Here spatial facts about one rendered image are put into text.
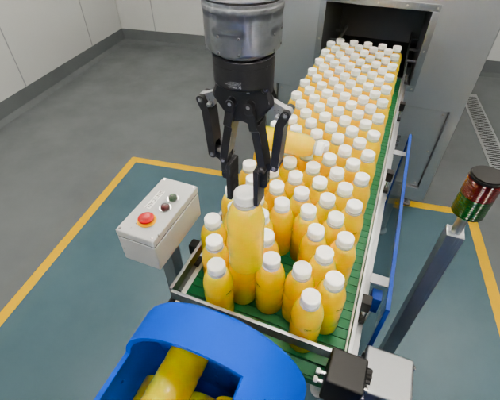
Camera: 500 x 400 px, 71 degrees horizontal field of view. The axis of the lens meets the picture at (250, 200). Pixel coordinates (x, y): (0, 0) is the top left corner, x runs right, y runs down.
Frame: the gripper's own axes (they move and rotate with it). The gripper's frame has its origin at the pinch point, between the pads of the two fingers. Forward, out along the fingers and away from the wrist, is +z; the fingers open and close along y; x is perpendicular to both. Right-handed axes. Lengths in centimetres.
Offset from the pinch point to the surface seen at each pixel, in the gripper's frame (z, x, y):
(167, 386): 19.4, -25.9, -1.9
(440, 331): 132, 75, 73
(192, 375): 20.8, -22.8, 0.4
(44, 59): 104, 220, -316
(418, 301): 48, 24, 39
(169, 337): 9.4, -23.1, -1.4
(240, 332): 9.3, -19.0, 7.0
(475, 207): 12.4, 23.0, 38.8
